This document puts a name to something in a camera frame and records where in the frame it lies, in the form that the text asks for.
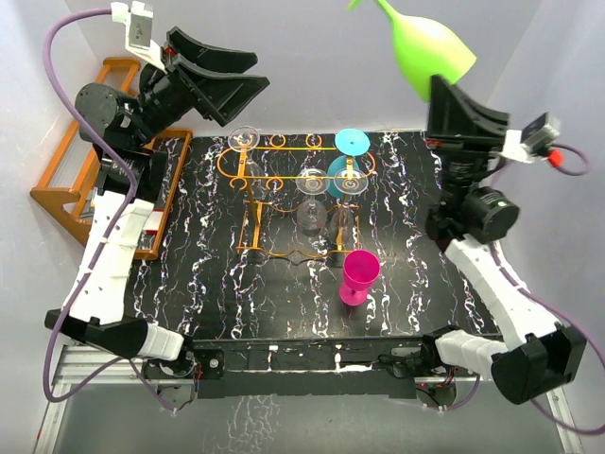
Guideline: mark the magenta plastic wine glass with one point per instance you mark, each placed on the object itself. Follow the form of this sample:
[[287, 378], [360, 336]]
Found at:
[[360, 269]]

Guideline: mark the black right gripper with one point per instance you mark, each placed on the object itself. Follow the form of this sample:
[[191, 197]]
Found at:
[[459, 129]]

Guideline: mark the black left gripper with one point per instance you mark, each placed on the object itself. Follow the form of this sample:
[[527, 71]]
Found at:
[[221, 98]]

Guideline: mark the gold wire wine glass rack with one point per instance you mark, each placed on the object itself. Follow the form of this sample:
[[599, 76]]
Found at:
[[269, 227]]

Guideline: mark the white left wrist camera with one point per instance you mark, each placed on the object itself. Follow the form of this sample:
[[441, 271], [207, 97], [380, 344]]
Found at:
[[137, 18]]

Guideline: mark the green plastic wine glass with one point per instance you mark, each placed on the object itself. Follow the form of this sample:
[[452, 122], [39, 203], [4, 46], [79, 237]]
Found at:
[[424, 48]]

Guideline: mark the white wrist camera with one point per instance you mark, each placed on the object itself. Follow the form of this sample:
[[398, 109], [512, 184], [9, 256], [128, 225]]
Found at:
[[137, 18], [532, 143]]

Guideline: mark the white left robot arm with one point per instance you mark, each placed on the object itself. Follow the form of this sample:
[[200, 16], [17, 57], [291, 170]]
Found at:
[[128, 185]]

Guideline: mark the orange wooden shelf rack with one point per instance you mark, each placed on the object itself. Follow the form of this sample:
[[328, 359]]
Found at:
[[66, 187]]

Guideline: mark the clear short wine glass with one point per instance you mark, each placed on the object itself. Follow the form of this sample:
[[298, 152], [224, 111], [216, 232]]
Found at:
[[311, 214]]

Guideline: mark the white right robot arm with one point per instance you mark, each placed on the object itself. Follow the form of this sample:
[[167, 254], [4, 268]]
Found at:
[[537, 352]]

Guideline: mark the aluminium base frame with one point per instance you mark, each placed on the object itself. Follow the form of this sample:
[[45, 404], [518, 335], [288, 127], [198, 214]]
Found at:
[[296, 412]]

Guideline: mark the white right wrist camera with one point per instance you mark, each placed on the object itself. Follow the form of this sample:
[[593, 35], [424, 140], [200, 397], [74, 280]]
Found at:
[[532, 143]]

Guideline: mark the red and white eraser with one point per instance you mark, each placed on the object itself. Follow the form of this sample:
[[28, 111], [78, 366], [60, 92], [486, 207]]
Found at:
[[153, 222]]

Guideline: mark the teal plastic wine glass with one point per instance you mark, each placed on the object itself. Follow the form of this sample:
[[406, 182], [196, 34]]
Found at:
[[351, 143]]

